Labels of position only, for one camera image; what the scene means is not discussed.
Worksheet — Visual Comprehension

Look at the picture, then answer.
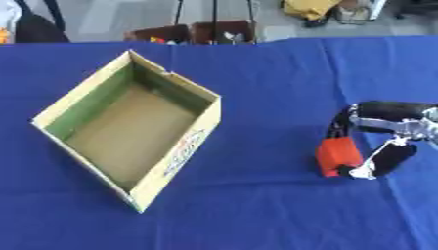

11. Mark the tan cardboard box green inside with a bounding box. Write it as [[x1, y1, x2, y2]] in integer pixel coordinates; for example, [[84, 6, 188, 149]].
[[28, 49, 225, 214]]

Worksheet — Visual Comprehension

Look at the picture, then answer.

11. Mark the black bag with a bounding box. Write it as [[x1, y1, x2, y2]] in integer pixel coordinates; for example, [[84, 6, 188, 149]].
[[12, 0, 72, 44]]

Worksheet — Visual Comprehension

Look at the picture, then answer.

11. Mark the black tripod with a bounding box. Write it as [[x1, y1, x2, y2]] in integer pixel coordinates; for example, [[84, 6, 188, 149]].
[[172, 0, 259, 44]]

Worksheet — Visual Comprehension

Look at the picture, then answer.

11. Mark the yellow bag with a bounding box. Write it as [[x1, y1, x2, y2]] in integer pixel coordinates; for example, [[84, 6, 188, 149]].
[[281, 0, 344, 21]]

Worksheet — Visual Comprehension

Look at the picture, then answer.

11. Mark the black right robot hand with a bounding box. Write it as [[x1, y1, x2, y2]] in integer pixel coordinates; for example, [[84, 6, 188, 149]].
[[325, 100, 438, 181]]

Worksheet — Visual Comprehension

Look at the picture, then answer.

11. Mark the orange block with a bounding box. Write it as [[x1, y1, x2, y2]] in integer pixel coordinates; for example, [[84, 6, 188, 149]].
[[315, 136, 367, 179]]

